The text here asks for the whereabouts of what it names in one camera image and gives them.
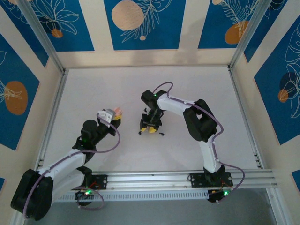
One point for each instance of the pink earbud charging case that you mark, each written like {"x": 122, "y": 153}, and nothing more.
{"x": 117, "y": 109}

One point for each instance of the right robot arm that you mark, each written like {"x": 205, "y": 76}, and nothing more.
{"x": 199, "y": 122}

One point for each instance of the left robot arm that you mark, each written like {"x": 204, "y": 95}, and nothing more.
{"x": 65, "y": 163}

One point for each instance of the controller board with green light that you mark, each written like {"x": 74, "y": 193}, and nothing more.
{"x": 85, "y": 193}
{"x": 216, "y": 195}

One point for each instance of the aluminium table side rail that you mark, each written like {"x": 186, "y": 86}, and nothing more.
{"x": 235, "y": 82}
{"x": 55, "y": 105}

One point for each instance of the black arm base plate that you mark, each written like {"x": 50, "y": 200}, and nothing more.
{"x": 102, "y": 181}
{"x": 195, "y": 180}

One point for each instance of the aluminium mounting rail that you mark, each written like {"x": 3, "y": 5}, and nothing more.
{"x": 152, "y": 181}

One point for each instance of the aluminium frame post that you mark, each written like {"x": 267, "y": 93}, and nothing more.
{"x": 248, "y": 35}
{"x": 42, "y": 35}

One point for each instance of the short aluminium frame leg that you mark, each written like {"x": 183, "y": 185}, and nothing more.
{"x": 15, "y": 220}
{"x": 275, "y": 208}

